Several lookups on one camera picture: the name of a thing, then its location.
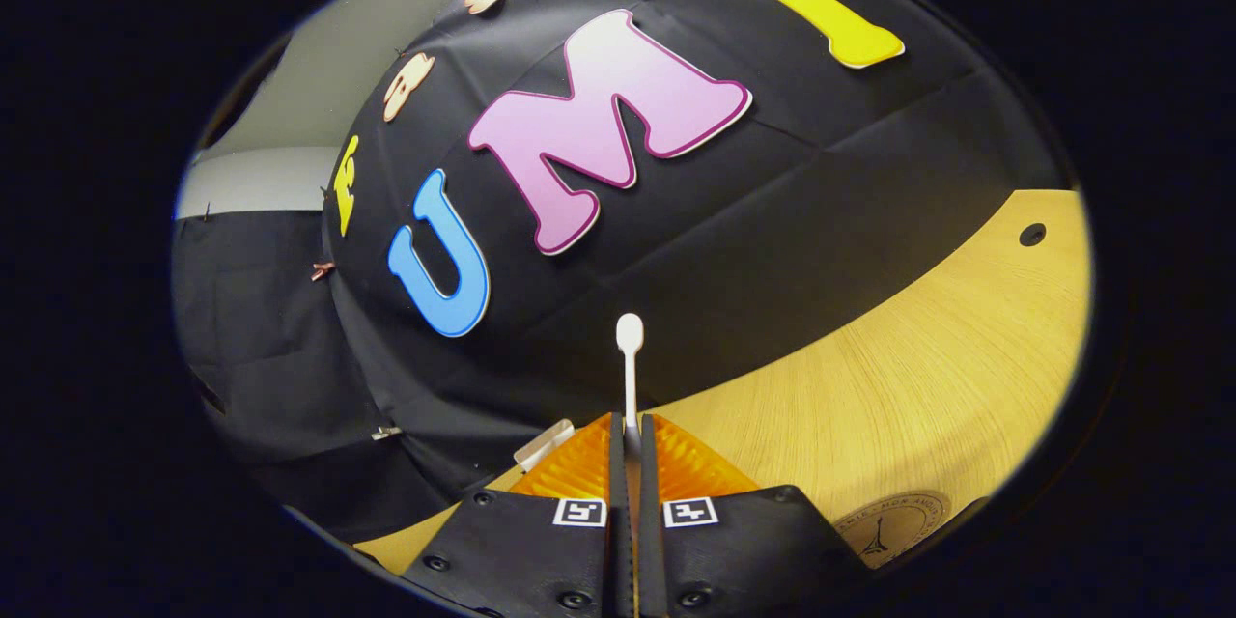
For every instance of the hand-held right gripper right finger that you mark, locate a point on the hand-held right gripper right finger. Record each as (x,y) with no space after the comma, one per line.
(744,555)

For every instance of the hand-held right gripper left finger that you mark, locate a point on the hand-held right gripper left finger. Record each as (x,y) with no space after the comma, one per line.
(541,560)

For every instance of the white toothpaste tube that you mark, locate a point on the white toothpaste tube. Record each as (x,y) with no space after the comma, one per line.
(544,444)

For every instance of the round brown coaster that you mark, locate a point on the round brown coaster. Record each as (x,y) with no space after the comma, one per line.
(893,523)

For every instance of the pale pink toothbrush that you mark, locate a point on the pale pink toothbrush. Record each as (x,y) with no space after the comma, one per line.
(630,377)

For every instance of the wooden desktop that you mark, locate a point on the wooden desktop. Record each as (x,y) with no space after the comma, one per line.
(917,367)

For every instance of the black backdrop cloth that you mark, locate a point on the black backdrop cloth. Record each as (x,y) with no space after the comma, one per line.
(772,193)

